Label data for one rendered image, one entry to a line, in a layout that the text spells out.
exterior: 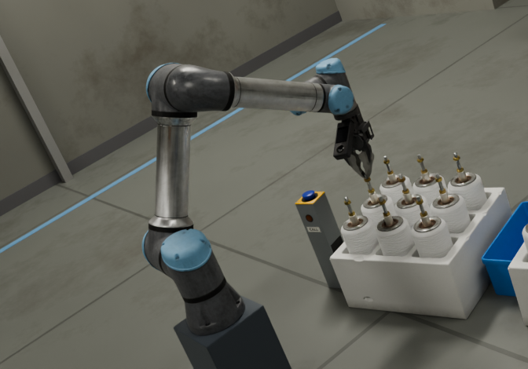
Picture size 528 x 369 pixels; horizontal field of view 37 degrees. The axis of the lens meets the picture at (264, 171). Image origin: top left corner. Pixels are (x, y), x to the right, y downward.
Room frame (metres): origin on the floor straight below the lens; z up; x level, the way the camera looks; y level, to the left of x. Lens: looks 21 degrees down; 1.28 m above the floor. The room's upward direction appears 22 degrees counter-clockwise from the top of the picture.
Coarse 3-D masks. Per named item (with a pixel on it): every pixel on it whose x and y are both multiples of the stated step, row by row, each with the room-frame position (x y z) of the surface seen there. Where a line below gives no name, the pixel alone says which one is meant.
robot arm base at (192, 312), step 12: (216, 288) 1.72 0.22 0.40; (228, 288) 1.75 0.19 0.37; (192, 300) 1.72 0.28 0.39; (204, 300) 1.71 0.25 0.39; (216, 300) 1.72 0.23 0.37; (228, 300) 1.73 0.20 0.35; (240, 300) 1.76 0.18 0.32; (192, 312) 1.73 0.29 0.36; (204, 312) 1.71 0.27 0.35; (216, 312) 1.70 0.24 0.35; (228, 312) 1.71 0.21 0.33; (240, 312) 1.73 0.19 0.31; (192, 324) 1.73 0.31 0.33; (204, 324) 1.71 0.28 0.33; (216, 324) 1.70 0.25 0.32; (228, 324) 1.70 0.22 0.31
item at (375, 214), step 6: (390, 198) 2.14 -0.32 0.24; (390, 204) 2.11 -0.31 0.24; (366, 210) 2.11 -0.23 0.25; (372, 210) 2.09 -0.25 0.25; (378, 210) 2.09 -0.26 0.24; (390, 210) 2.10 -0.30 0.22; (366, 216) 2.11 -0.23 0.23; (372, 216) 2.09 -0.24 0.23; (378, 216) 2.09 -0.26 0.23; (378, 222) 2.09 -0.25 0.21
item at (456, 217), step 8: (432, 208) 1.96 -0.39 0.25; (448, 208) 1.93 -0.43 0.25; (456, 208) 1.92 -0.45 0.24; (464, 208) 1.93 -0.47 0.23; (440, 216) 1.93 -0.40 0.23; (448, 216) 1.92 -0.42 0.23; (456, 216) 1.92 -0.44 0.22; (464, 216) 1.93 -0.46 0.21; (448, 224) 1.92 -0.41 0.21; (456, 224) 1.92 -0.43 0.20; (464, 224) 1.92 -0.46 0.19; (456, 232) 1.92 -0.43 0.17
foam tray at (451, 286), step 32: (480, 224) 1.92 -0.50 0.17; (352, 256) 2.01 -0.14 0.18; (384, 256) 1.94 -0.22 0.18; (416, 256) 1.90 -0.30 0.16; (448, 256) 1.81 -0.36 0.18; (480, 256) 1.88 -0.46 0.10; (352, 288) 2.02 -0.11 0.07; (384, 288) 1.94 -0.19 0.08; (416, 288) 1.86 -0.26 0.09; (448, 288) 1.79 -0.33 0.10; (480, 288) 1.85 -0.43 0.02
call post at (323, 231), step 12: (300, 204) 2.19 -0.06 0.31; (312, 204) 2.16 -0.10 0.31; (324, 204) 2.19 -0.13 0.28; (300, 216) 2.21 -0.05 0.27; (312, 216) 2.17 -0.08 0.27; (324, 216) 2.18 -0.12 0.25; (312, 228) 2.19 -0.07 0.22; (324, 228) 2.16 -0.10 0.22; (336, 228) 2.20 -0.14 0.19; (312, 240) 2.20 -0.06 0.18; (324, 240) 2.16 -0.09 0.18; (336, 240) 2.18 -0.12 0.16; (324, 252) 2.18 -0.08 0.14; (324, 264) 2.19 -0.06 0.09; (324, 276) 2.21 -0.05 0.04; (336, 276) 2.17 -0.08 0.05
